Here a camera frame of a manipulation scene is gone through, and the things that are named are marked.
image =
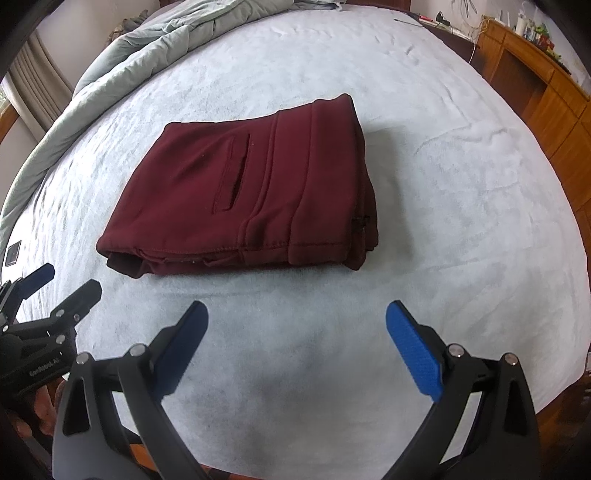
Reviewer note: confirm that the white bed sheet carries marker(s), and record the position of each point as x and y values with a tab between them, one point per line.
461	184

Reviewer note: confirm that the beige curtain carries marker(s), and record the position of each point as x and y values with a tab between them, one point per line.
32	78

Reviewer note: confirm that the grey duvet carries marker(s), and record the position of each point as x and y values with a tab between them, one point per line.
138	50

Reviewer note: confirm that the white bottle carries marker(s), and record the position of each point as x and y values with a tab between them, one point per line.
523	23

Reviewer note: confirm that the dark smartphone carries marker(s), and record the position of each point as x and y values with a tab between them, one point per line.
12	254

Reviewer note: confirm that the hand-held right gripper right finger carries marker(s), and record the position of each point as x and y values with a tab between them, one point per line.
415	350

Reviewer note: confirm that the dark wooden bed frame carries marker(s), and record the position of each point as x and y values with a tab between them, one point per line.
452	34

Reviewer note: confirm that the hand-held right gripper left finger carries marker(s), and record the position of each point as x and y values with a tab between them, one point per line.
182	346

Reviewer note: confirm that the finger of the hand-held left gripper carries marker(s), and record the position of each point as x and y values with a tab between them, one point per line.
39	276
78	300

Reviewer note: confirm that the person's left hand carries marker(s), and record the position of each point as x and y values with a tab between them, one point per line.
44	406

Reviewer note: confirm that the camouflage cloth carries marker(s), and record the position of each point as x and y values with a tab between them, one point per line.
127	26

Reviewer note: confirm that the orange wooden cabinet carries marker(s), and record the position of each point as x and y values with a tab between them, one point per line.
545	92

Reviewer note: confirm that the maroon pants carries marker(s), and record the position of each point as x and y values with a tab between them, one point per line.
240	194

